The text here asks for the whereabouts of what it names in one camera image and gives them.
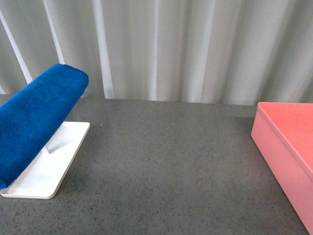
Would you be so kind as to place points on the blue microfiber cloth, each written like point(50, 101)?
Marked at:
point(30, 118)

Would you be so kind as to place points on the white towel rack stand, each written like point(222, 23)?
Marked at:
point(43, 177)

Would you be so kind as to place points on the pink plastic storage box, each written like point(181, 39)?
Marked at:
point(283, 132)

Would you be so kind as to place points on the white pleated curtain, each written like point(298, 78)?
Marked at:
point(209, 51)

